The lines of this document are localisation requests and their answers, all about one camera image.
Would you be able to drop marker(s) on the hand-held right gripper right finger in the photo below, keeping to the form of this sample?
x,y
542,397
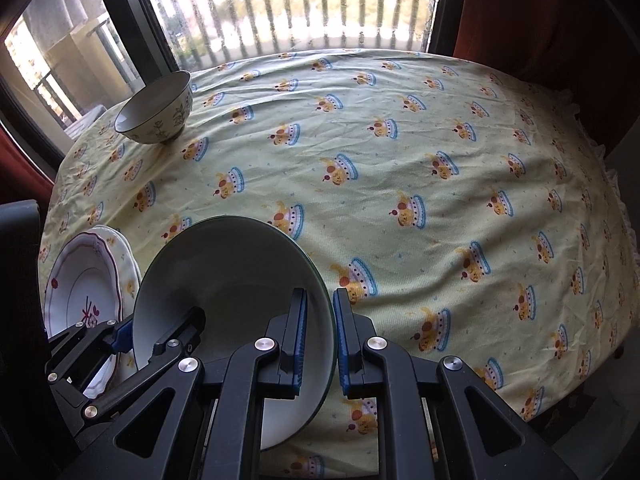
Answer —
x,y
342,342

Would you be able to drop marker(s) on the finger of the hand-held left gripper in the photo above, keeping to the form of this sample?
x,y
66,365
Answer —
x,y
182,330
122,336

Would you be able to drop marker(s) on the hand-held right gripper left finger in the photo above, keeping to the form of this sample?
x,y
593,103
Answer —
x,y
300,342

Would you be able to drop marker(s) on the red-rimmed white plate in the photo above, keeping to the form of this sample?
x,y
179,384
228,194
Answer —
x,y
80,285

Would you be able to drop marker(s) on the yellow flower plate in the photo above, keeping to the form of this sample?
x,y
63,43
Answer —
x,y
127,265

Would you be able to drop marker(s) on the floral bowl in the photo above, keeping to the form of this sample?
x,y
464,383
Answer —
x,y
225,270
170,115

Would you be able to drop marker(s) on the red curtain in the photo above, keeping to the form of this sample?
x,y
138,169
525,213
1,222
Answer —
x,y
20,165
540,20

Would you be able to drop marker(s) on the yellow printed tablecloth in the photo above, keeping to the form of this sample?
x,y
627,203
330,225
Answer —
x,y
400,160

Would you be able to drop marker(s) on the balcony railing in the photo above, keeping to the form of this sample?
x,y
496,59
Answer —
x,y
300,5

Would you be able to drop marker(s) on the black window frame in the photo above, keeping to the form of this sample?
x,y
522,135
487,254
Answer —
x,y
135,10

